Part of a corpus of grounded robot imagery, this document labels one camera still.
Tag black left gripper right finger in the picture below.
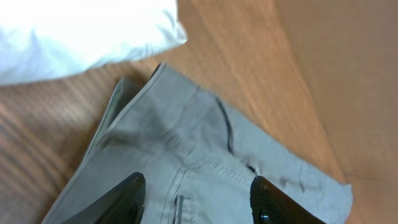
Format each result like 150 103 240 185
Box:
250 176 325 224

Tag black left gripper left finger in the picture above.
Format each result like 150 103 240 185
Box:
63 172 146 224

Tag grey shorts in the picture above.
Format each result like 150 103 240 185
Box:
44 63 353 223

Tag folded cream shorts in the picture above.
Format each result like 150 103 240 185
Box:
1 0 187 85

